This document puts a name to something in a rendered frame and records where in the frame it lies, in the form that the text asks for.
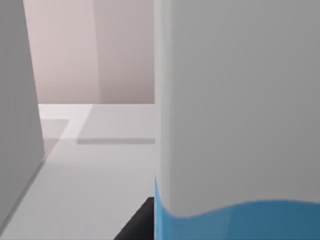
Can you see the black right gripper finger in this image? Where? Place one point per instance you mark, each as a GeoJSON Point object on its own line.
{"type": "Point", "coordinates": [142, 225]}

